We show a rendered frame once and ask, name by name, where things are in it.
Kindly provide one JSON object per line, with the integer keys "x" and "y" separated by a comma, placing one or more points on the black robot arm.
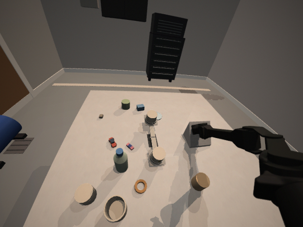
{"x": 281, "y": 170}

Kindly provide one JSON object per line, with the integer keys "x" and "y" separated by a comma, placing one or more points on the olive green cylinder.
{"x": 125, "y": 104}

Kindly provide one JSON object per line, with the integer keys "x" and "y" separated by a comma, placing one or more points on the small red toy car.
{"x": 113, "y": 144}

